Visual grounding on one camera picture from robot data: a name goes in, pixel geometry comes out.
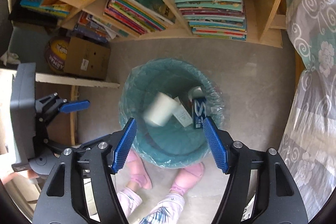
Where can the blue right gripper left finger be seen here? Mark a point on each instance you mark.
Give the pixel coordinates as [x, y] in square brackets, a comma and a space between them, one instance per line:
[122, 149]

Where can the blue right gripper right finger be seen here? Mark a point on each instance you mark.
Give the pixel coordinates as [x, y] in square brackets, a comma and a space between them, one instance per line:
[219, 144]

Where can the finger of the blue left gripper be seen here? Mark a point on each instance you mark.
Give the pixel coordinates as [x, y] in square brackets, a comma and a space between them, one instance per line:
[74, 106]

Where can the dark blue gum pack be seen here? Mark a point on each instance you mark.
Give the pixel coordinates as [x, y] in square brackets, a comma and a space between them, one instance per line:
[198, 112]

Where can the white patterned carton box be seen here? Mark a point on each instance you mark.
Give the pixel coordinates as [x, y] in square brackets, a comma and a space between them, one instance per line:
[181, 114]

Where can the white paper cup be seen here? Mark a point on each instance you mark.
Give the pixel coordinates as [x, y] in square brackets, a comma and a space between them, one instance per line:
[160, 110]

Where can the teal trash bin with liner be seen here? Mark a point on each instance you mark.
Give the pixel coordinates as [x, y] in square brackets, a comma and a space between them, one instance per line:
[171, 146]

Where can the person's left hand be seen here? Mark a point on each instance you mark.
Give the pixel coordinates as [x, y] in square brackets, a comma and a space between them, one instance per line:
[8, 175]

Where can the left pink slipper foot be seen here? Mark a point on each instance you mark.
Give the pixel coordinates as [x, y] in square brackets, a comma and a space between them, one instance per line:
[139, 177]

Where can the pink slipper foot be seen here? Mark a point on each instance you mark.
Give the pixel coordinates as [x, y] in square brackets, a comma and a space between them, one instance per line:
[187, 178]
[139, 177]

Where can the right pink slipper foot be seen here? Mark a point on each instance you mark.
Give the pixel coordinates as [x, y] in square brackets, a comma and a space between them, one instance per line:
[187, 178]

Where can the cardboard box on floor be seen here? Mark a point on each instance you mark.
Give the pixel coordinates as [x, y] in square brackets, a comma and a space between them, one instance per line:
[87, 59]

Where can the orange basketball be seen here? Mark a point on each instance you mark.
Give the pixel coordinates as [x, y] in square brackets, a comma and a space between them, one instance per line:
[56, 53]

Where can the grey floral bed quilt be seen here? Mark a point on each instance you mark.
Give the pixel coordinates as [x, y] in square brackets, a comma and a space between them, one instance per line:
[308, 144]

